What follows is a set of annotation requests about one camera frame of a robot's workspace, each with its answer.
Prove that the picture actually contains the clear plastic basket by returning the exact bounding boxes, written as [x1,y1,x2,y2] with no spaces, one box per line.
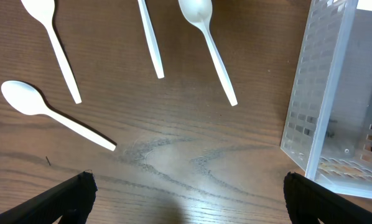
[281,0,372,199]

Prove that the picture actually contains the white plastic spoon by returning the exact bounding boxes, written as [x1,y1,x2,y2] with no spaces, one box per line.
[1,80,116,151]
[21,0,81,104]
[138,0,165,79]
[179,0,238,106]

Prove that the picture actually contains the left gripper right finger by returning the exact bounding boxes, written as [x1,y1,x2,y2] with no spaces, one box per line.
[283,172,372,224]

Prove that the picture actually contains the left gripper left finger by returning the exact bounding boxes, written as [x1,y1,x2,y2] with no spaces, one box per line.
[0,172,98,224]

